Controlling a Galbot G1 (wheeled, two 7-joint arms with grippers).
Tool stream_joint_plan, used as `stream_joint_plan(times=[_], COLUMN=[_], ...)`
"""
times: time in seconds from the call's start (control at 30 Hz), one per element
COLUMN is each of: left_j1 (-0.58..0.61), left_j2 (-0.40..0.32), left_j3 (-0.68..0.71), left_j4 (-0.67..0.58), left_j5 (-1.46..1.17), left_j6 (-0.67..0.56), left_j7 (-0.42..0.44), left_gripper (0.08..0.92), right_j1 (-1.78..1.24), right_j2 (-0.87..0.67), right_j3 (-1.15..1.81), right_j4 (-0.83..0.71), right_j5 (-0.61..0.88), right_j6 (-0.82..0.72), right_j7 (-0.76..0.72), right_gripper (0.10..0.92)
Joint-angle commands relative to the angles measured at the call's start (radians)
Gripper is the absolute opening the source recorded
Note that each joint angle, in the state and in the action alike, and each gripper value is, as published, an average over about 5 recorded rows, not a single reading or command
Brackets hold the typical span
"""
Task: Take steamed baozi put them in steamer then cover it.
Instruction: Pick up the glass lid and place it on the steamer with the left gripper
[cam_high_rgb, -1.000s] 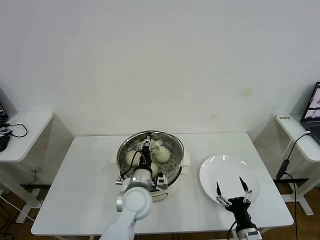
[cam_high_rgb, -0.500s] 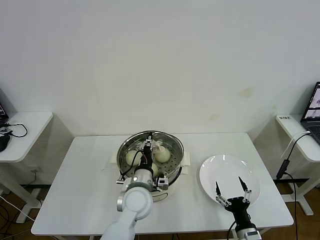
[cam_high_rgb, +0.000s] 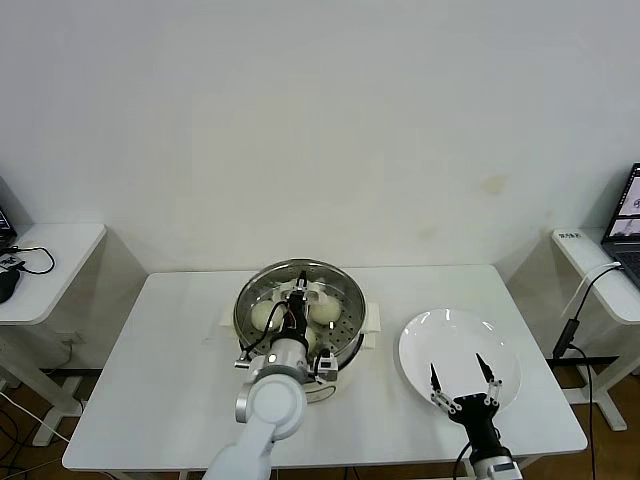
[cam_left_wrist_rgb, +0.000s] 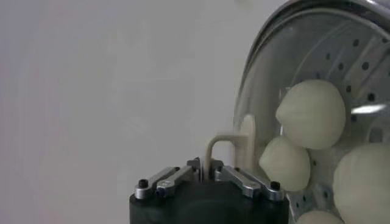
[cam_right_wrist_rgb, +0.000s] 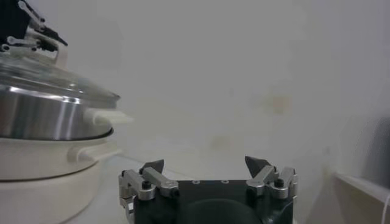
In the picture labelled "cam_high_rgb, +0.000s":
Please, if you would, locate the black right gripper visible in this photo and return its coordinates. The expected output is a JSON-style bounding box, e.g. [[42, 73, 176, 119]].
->
[[428, 353, 503, 454]]

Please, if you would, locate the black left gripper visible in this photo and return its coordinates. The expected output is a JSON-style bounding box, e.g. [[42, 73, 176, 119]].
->
[[282, 270, 310, 341]]

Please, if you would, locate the glass pot lid cream handle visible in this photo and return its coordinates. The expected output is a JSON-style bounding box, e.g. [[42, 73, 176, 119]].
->
[[233, 257, 367, 359]]

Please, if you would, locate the stainless steel steamer basket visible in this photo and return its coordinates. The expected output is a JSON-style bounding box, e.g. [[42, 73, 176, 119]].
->
[[233, 264, 367, 374]]

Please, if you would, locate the white round plate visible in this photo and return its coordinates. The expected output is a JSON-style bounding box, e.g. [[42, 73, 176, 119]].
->
[[398, 309, 522, 418]]

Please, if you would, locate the white electric cooker pot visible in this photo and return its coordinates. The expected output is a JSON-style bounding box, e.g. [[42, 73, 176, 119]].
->
[[219, 301, 382, 404]]

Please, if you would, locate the white side table with label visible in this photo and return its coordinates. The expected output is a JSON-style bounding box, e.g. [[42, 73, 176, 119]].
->
[[549, 228, 640, 432]]

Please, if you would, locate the white side table with mouse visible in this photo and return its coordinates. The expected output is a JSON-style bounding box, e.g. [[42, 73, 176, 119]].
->
[[0, 223, 108, 448]]

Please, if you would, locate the black computer mouse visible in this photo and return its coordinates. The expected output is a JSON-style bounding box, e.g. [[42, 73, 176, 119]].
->
[[0, 269, 22, 305]]

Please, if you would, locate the black laptop beside mouse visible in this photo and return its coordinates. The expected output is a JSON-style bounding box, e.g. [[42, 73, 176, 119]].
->
[[0, 175, 20, 249]]

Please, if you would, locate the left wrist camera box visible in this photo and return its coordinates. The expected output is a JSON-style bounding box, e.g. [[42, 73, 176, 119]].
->
[[314, 352, 337, 384]]

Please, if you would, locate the black cable with adapter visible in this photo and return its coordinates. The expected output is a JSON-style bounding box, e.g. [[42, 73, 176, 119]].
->
[[551, 263, 621, 480]]

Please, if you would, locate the white flat cable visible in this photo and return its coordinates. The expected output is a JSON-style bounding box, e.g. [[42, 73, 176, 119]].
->
[[559, 261, 619, 317]]

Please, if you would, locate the dark laptop with white cable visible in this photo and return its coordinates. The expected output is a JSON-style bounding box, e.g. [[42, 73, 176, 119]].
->
[[599, 163, 640, 291]]

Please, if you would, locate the black looped cable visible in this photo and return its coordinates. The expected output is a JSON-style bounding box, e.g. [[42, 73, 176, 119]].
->
[[9, 244, 56, 276]]

